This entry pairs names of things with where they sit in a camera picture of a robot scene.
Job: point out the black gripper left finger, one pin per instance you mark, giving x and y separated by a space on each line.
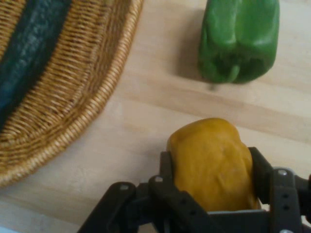
155 201

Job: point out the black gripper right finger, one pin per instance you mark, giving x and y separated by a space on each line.
277 189

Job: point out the yellow bell pepper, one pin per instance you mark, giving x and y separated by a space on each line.
213 167

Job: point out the woven wicker basket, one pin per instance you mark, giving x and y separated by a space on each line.
70 82

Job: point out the green bell pepper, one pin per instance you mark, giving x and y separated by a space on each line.
239 40

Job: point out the dark green cloth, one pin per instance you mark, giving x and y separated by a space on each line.
26 53

